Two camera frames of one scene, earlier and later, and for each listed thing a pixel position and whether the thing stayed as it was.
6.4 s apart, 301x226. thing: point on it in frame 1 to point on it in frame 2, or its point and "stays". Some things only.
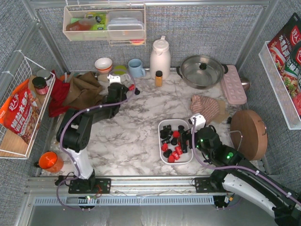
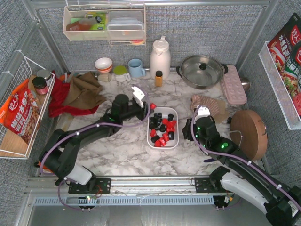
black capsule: [166, 132] to [158, 115]
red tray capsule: [164, 147] to [153, 133]
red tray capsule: [174, 155] to [162, 141]
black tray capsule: [165, 141] to [154, 123]
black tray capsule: [180, 128] to [170, 117]
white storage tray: [175, 141] to [162, 129]
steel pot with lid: [201, 72] stays
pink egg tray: [233, 86] stays
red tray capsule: [178, 149] to [170, 126]
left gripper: [123, 88] to [144, 110]
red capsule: [176, 134] to [164, 121]
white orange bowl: [103, 65] stays
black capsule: [174, 141] to [162, 128]
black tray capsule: [167, 154] to [171, 136]
